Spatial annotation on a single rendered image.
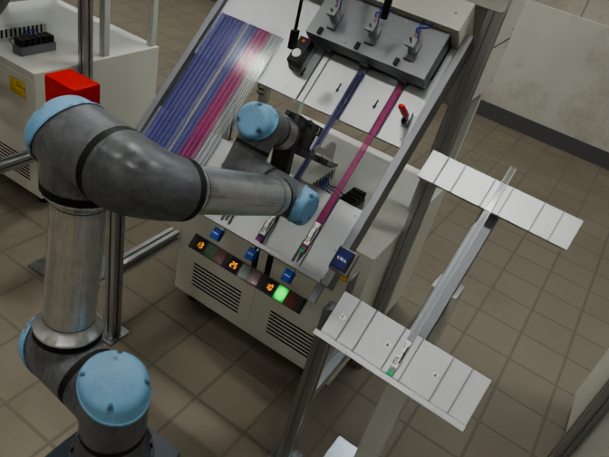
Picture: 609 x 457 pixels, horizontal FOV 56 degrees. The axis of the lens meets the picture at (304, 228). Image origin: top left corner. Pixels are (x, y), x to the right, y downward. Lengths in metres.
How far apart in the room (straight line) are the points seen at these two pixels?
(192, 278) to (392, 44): 1.13
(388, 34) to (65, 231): 0.93
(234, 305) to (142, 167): 1.34
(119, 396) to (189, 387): 1.01
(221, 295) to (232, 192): 1.21
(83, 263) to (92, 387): 0.20
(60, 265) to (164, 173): 0.26
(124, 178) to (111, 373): 0.38
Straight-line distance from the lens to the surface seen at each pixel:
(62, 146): 0.84
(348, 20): 1.54
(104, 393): 1.01
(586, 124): 4.73
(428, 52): 1.47
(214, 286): 2.09
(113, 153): 0.78
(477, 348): 2.51
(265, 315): 2.00
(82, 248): 0.94
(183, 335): 2.16
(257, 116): 1.12
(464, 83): 1.60
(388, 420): 1.58
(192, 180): 0.81
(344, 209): 1.39
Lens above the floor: 1.57
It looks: 34 degrees down
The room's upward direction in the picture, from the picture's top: 15 degrees clockwise
